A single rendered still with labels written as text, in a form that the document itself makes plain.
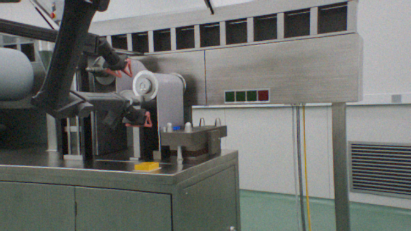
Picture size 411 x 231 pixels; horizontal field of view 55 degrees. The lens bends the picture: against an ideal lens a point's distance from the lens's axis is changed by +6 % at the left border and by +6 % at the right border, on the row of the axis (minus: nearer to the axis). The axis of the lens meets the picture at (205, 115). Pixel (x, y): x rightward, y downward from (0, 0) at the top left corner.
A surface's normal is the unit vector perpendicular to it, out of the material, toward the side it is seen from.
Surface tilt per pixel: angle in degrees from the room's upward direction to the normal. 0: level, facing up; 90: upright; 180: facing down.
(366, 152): 90
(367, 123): 90
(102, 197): 90
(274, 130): 90
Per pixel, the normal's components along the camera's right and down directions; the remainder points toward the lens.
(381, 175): -0.45, 0.06
